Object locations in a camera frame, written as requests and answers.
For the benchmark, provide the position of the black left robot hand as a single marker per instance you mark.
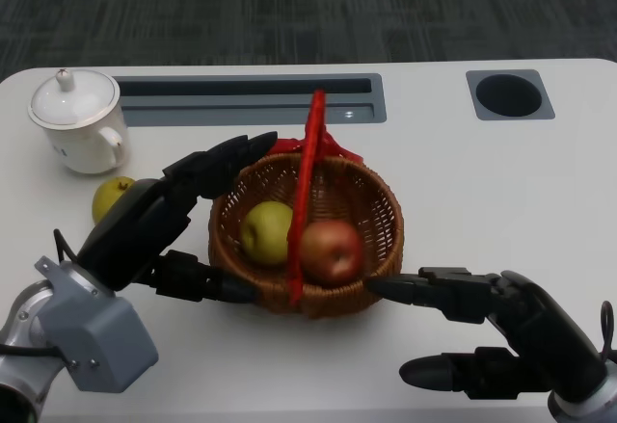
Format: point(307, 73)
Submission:
point(140, 230)

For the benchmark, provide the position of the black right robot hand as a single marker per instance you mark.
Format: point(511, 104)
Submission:
point(540, 322)

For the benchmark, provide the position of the red apple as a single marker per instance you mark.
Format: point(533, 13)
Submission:
point(330, 252)

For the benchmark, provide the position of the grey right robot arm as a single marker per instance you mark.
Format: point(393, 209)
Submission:
point(590, 401)

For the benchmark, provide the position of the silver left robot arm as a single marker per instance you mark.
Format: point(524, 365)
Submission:
point(19, 326)

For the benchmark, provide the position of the green apple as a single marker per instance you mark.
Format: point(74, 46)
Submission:
point(265, 232)

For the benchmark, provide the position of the yellow-green pear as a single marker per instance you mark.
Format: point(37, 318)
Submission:
point(107, 197)

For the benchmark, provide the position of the white ceramic mug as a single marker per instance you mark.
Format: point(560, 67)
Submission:
point(79, 150)

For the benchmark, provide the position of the grey recessed table tray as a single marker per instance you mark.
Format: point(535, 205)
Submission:
point(217, 114)

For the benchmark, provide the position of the white mug lid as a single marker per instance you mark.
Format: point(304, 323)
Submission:
point(72, 102)

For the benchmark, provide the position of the grey round cup holder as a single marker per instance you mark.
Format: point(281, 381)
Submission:
point(508, 95)

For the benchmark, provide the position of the grey wrist camera housing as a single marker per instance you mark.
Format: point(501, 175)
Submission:
point(96, 336)

